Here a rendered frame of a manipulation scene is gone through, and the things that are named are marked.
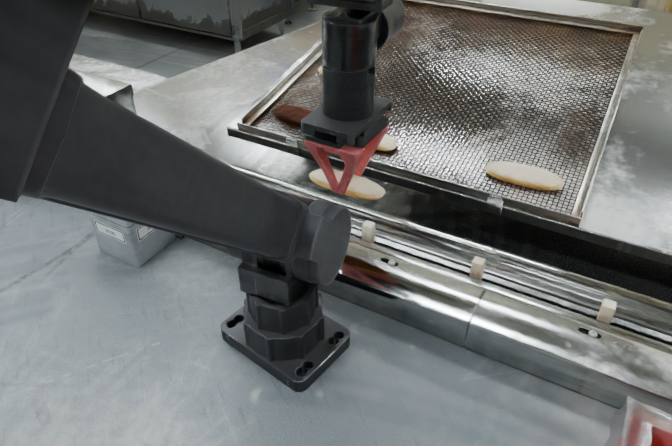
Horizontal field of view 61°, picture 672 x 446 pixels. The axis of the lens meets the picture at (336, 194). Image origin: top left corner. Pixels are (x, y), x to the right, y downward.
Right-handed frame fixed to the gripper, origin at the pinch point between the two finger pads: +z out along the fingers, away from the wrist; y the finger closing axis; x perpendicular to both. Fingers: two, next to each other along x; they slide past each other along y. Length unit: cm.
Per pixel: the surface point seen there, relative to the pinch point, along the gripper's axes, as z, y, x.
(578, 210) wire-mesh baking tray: 3.1, 12.1, -25.4
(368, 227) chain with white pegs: 5.8, -0.3, -3.3
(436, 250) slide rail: 7.7, 1.9, -11.6
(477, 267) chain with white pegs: 6.3, -0.3, -17.2
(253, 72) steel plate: 10, 42, 45
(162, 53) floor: 91, 199, 237
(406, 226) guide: 6.7, 3.3, -6.9
